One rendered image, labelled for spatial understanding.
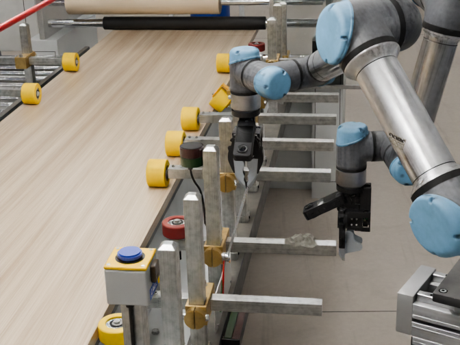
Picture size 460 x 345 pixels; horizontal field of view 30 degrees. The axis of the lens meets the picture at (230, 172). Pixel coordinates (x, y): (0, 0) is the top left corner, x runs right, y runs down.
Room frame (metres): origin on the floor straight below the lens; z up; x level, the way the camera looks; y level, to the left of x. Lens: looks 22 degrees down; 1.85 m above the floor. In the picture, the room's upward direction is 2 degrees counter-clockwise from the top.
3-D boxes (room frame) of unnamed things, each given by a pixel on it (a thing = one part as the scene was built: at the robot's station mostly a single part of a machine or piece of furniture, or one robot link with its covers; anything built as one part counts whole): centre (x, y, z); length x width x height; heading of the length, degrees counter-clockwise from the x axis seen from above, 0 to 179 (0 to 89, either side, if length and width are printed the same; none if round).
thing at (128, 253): (1.23, 0.16, 1.22); 0.04 x 0.04 x 0.02
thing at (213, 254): (2.01, 0.04, 0.85); 0.14 x 0.06 x 0.05; 171
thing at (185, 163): (1.99, 0.09, 1.10); 0.06 x 0.06 x 0.02
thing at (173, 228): (2.04, 0.14, 0.85); 0.08 x 0.08 x 0.11
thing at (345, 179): (1.97, -0.30, 1.05); 0.08 x 0.08 x 0.05
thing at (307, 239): (1.99, -0.18, 0.87); 0.09 x 0.07 x 0.02; 81
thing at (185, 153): (1.99, 0.09, 1.12); 0.06 x 0.06 x 0.02
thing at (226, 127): (2.23, 0.01, 0.89); 0.04 x 0.04 x 0.48; 81
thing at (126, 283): (1.23, 0.16, 1.18); 0.07 x 0.07 x 0.08; 81
